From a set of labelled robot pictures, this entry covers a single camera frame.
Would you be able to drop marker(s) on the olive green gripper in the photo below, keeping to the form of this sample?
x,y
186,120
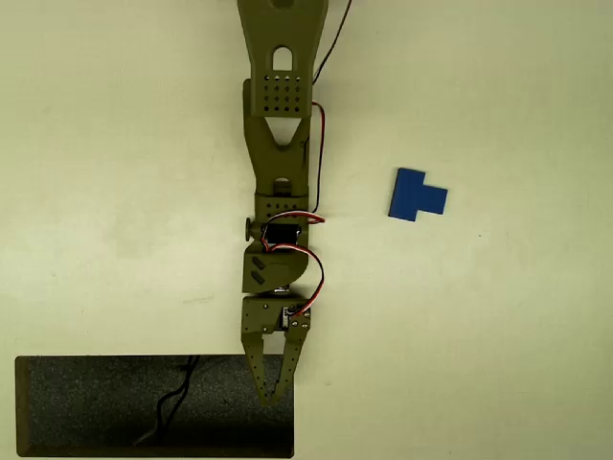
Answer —
x,y
261,320

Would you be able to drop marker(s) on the blue T-shaped block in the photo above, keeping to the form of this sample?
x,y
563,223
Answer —
x,y
412,196

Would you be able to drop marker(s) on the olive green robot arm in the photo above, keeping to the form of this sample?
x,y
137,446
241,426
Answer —
x,y
282,29

